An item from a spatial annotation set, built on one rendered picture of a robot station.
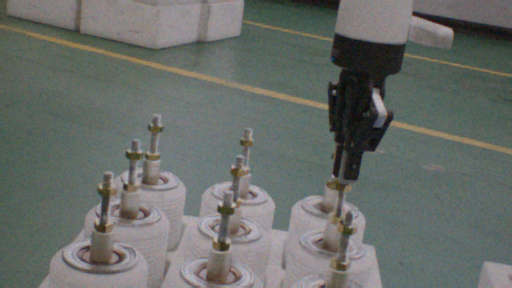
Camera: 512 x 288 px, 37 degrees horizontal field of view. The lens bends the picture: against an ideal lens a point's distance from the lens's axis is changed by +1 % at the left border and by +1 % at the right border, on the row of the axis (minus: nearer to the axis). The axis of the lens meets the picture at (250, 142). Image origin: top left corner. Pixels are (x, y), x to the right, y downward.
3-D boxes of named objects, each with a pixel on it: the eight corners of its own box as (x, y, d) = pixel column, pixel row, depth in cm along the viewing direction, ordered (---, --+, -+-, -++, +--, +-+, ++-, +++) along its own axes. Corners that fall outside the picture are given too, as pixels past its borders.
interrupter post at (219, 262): (226, 285, 74) (231, 255, 73) (202, 281, 75) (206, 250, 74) (230, 275, 77) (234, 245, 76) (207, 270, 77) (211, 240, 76)
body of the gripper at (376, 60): (324, 20, 82) (310, 104, 85) (353, 34, 74) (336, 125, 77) (387, 27, 84) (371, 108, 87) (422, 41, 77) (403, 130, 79)
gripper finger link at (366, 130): (368, 105, 76) (347, 138, 80) (372, 120, 75) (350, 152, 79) (393, 107, 76) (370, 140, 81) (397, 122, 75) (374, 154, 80)
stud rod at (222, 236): (223, 265, 75) (233, 194, 72) (213, 263, 75) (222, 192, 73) (224, 261, 76) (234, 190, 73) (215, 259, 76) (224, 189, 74)
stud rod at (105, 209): (95, 242, 76) (102, 171, 74) (105, 241, 76) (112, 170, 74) (98, 246, 75) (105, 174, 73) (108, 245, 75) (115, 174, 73)
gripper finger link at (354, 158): (349, 132, 81) (341, 176, 83) (359, 141, 79) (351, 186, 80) (362, 133, 82) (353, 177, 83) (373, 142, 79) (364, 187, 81)
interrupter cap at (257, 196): (198, 194, 97) (198, 189, 97) (233, 182, 103) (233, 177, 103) (245, 213, 93) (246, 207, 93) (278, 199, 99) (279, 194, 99)
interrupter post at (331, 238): (341, 255, 85) (346, 227, 84) (319, 250, 86) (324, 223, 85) (342, 246, 87) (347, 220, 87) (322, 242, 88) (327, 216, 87)
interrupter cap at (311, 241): (362, 269, 82) (363, 263, 82) (294, 254, 84) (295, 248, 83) (366, 243, 89) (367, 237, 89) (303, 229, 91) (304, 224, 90)
